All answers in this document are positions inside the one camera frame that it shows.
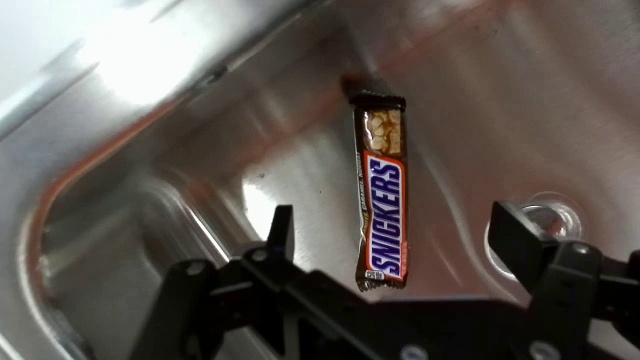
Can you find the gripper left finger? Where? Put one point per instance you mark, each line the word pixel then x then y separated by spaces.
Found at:
pixel 260 290

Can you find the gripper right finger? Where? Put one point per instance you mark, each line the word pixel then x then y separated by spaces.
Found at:
pixel 560 280

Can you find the brown candy bar packet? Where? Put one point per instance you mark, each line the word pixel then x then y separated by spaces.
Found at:
pixel 383 195

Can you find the stainless steel sink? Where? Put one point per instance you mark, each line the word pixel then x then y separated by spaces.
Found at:
pixel 320 125

